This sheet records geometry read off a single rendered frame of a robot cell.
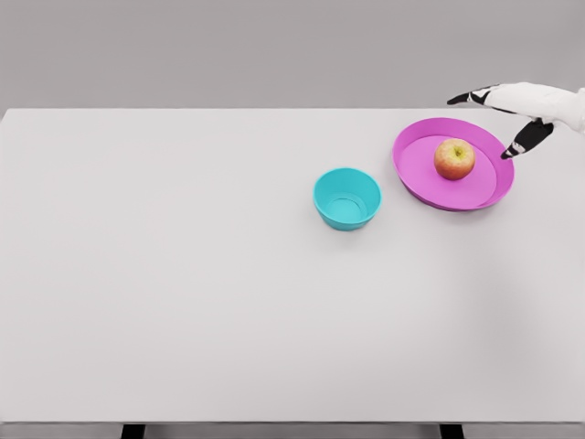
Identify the blue bowl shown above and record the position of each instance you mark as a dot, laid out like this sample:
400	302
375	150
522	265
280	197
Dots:
347	201

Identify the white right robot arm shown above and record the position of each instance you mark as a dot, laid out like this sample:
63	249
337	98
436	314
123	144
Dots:
581	110

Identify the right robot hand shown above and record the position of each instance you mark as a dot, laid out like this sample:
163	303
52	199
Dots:
525	100

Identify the pink plate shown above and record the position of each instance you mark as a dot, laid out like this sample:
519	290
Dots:
429	183

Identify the red yellow apple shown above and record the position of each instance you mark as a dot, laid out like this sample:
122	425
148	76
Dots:
454	159

